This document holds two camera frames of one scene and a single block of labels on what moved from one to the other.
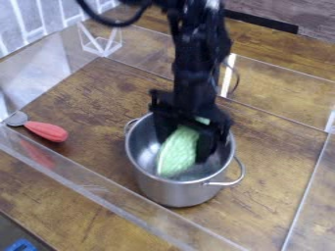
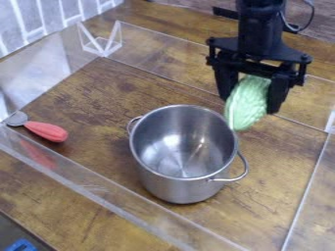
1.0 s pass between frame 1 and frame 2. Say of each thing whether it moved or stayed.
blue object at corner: stayed
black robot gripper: moved
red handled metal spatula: stayed
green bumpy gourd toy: moved
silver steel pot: stayed
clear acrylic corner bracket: stayed
